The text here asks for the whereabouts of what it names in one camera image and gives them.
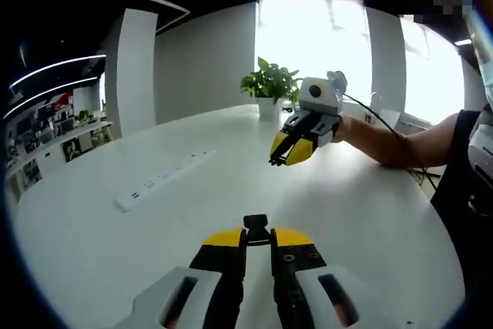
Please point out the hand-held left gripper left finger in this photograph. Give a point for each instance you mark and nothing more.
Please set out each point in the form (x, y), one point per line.
(185, 290)

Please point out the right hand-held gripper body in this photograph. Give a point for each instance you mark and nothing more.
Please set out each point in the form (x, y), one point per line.
(327, 103)

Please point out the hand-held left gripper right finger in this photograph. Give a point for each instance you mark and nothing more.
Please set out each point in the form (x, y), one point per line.
(308, 290)

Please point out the black plastic buckle pronged part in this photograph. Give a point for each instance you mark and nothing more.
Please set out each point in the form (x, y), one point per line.
(277, 162)

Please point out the black plastic buckle socket part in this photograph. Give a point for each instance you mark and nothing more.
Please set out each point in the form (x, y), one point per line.
(255, 225)

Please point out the small black object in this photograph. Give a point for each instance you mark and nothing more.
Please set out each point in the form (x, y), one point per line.
(288, 106)

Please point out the white tabletop device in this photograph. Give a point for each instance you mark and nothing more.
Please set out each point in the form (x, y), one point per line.
(385, 119)

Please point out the potted green plant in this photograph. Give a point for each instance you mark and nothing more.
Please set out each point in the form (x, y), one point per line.
(269, 82)

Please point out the white power strip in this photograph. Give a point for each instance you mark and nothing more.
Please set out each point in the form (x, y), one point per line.
(165, 180)

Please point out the white worn headset device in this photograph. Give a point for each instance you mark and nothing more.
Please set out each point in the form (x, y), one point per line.
(483, 144)

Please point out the light blue face mask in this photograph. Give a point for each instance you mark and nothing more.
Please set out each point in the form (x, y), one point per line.
(486, 74)

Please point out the person's black shirt torso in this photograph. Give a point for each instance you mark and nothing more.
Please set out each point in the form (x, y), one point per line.
(462, 229)

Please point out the row of white office desks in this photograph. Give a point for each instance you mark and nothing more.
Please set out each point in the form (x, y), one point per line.
(58, 148)

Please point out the red display screen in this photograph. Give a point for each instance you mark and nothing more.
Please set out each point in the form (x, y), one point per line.
(61, 99)

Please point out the ceiling light strip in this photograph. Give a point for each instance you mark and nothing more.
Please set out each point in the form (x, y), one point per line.
(54, 69)
(46, 94)

